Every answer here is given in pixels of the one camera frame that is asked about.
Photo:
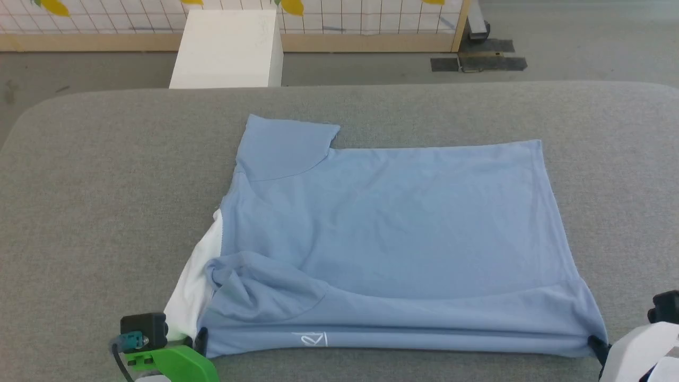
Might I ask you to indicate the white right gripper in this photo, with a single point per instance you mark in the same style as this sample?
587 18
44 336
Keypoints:
631 355

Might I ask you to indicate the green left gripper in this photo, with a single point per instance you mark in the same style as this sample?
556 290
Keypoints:
180 366

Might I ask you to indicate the light blue t-shirt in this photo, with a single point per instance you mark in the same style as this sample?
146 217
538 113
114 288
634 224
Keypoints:
398 228

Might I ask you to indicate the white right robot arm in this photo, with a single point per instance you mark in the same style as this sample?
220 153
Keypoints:
669 372

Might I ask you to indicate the grey fabric sofa cushion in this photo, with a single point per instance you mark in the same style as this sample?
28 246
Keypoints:
106 185

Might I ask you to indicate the white box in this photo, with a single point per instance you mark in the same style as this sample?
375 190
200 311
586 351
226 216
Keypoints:
228 48

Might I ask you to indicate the long black floor tape strip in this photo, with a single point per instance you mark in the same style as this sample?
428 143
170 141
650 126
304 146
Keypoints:
493 63

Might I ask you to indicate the grey metal stand foot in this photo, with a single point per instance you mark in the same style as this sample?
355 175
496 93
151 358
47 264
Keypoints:
477 24

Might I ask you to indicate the yellow leaf decoration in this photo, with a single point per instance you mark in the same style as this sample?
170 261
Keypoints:
55 7
293 6

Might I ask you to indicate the wooden framed grid panel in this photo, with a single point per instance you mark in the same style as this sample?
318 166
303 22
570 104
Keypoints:
360 21

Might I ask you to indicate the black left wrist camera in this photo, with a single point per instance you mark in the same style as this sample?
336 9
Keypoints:
146 324

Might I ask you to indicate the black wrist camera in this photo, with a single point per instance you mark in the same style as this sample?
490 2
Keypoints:
667 307
146 324

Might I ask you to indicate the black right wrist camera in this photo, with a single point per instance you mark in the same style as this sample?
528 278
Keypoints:
667 307

